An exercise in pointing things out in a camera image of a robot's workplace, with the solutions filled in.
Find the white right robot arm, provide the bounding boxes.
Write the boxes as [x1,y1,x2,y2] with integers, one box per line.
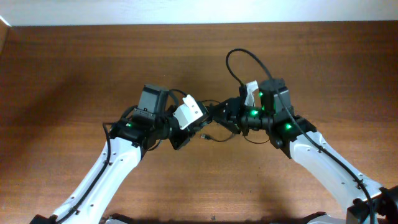
[210,79,397,223]

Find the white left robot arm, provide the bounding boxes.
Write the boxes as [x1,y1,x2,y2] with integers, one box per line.
[31,84,208,223]

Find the black usb cables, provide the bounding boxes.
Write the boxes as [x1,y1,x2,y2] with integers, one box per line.
[198,99,271,146]

